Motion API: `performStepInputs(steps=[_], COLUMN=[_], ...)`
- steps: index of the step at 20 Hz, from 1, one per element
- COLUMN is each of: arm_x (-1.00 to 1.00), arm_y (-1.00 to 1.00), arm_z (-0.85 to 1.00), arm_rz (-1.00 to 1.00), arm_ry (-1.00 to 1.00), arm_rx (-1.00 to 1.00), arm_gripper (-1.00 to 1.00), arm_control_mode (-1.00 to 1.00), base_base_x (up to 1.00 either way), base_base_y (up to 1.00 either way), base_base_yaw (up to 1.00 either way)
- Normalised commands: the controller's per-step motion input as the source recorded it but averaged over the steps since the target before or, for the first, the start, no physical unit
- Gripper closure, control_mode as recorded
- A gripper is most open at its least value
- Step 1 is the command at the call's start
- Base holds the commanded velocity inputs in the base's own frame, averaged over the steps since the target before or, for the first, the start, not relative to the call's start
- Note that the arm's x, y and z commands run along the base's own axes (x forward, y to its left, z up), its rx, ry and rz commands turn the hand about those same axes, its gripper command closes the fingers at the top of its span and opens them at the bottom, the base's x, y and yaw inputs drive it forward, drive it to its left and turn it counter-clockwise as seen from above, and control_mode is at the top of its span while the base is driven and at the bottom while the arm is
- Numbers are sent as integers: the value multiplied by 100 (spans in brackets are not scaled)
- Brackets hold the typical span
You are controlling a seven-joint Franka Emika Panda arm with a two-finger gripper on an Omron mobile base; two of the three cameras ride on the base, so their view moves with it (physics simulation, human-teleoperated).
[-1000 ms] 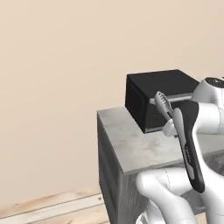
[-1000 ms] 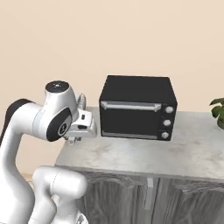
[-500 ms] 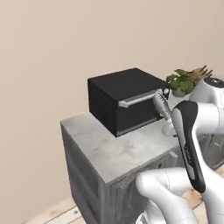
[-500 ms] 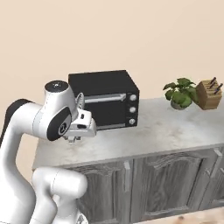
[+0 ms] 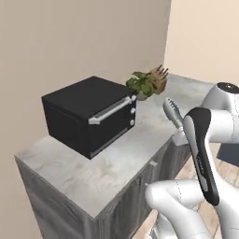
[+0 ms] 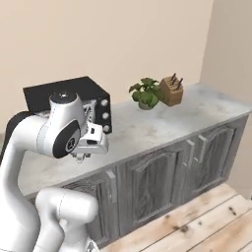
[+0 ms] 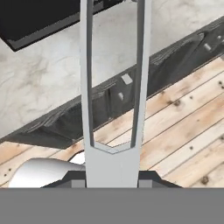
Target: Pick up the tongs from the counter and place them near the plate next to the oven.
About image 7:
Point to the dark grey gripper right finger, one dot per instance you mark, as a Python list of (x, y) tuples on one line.
[(145, 179)]

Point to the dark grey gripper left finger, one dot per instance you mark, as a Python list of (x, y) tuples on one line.
[(76, 179)]

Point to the silver metal tongs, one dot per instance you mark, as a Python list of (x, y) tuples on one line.
[(112, 169)]

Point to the white rounded object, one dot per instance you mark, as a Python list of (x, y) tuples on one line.
[(40, 172)]

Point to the dark grey cupboard door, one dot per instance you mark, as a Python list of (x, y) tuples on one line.
[(121, 105), (175, 64)]

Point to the small grey cupboard knob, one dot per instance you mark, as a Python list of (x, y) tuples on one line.
[(120, 96), (206, 47), (127, 79)]

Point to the black hob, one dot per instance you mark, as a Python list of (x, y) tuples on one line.
[(38, 20)]

